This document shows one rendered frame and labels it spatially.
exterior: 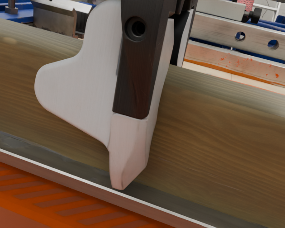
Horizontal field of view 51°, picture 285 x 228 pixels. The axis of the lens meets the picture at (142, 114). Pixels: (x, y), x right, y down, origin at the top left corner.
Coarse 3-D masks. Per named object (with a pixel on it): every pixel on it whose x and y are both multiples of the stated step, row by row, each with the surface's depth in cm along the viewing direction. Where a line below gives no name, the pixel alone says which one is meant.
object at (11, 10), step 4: (8, 0) 45; (12, 0) 45; (8, 4) 45; (12, 4) 45; (8, 8) 45; (12, 8) 45; (16, 8) 46; (8, 12) 45; (12, 12) 45; (16, 12) 46
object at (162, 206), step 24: (0, 144) 18; (24, 144) 18; (24, 168) 18; (48, 168) 17; (72, 168) 17; (96, 168) 18; (96, 192) 17; (120, 192) 16; (144, 192) 17; (168, 216) 16; (192, 216) 16; (216, 216) 16
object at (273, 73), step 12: (192, 48) 59; (204, 48) 59; (216, 48) 60; (192, 60) 60; (204, 60) 60; (216, 60) 59; (228, 60) 58; (240, 60) 58; (252, 60) 57; (264, 60) 58; (228, 72) 59; (240, 72) 58; (252, 72) 58; (264, 72) 57; (276, 72) 57; (276, 84) 57
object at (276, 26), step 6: (276, 18) 135; (282, 18) 131; (258, 24) 108; (264, 24) 106; (270, 24) 110; (276, 24) 125; (282, 24) 126; (276, 30) 103; (282, 30) 102; (204, 42) 91; (210, 42) 91; (270, 42) 106; (228, 48) 90; (234, 48) 90
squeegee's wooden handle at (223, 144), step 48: (0, 48) 16; (48, 48) 16; (0, 96) 18; (192, 96) 14; (240, 96) 14; (48, 144) 18; (96, 144) 17; (192, 144) 15; (240, 144) 14; (192, 192) 16; (240, 192) 15
